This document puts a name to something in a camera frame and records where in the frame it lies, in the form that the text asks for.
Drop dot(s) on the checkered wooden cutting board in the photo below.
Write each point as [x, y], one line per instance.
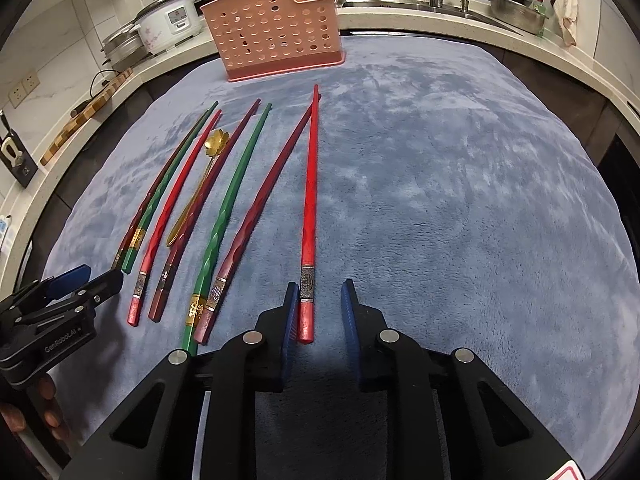
[85, 112]

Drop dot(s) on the bright red chopstick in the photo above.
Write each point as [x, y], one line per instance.
[310, 210]

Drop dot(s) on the grey-blue plush mat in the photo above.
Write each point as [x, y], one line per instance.
[450, 210]

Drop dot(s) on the green chopstick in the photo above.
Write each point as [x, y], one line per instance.
[129, 260]
[222, 222]

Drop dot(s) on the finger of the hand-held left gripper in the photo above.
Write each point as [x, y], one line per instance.
[102, 285]
[70, 280]

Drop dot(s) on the black knife block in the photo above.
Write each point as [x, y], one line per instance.
[17, 160]

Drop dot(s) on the white wall outlet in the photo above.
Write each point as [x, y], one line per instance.
[24, 91]

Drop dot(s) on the sink soap dispenser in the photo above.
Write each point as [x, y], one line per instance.
[464, 6]

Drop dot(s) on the gold flower spoon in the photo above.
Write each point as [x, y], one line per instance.
[216, 141]

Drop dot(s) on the white rice cooker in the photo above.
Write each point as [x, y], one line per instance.
[167, 25]

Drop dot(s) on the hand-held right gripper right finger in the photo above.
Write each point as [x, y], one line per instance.
[351, 335]

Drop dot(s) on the white hanging towel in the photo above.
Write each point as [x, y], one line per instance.
[566, 5]

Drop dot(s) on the pink perforated utensil holder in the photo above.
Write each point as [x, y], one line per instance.
[285, 71]

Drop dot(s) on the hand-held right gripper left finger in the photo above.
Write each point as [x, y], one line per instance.
[289, 340]

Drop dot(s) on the steel steamer pot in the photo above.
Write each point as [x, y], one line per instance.
[122, 47]

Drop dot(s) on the stainless steel sink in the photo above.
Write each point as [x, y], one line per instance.
[390, 7]

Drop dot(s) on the steel mixing bowl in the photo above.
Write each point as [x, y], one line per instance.
[515, 12]

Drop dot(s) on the green dish soap bottle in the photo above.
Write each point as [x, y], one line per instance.
[541, 12]

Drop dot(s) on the person's left hand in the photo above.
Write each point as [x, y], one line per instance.
[50, 410]

